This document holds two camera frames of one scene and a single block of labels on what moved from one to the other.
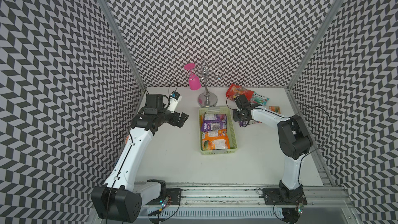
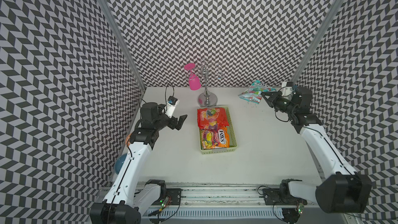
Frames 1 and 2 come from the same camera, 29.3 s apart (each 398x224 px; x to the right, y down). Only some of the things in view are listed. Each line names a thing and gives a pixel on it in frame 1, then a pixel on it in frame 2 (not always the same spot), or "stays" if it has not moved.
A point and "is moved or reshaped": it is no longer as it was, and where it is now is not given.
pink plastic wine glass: (194, 81) stays
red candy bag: (234, 91) -> (212, 118)
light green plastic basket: (218, 110) stays
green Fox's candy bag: (257, 98) is moved or reshaped
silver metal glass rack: (209, 70) stays
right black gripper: (236, 117) -> (273, 96)
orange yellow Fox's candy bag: (201, 121) -> (215, 138)
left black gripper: (174, 121) stays
